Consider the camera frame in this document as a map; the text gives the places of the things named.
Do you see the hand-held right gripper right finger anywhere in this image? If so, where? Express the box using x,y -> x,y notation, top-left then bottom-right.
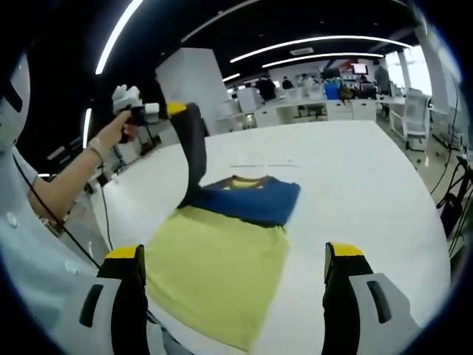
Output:
321,241 -> 424,355

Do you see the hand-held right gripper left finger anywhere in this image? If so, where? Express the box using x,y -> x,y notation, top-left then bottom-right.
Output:
75,243 -> 152,355

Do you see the yellow blue grey garment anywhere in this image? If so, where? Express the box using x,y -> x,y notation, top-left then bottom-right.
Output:
146,102 -> 302,352

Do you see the person's left hand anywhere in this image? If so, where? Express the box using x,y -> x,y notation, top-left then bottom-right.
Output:
92,109 -> 132,153

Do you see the row of white cabinets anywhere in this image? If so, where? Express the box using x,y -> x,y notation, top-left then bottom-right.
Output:
216,94 -> 378,130

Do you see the black equipment stand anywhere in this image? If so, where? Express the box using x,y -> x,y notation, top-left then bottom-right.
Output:
435,155 -> 473,237

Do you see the long ceiling light strip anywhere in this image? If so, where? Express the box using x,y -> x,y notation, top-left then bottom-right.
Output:
261,53 -> 385,70
229,35 -> 413,63

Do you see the white office chair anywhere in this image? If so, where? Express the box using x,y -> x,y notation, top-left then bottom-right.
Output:
401,88 -> 432,151

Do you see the white bracelet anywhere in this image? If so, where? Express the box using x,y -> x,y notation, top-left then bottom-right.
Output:
86,137 -> 106,163

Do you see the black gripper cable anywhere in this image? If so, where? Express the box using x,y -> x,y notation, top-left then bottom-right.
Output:
13,153 -> 103,269

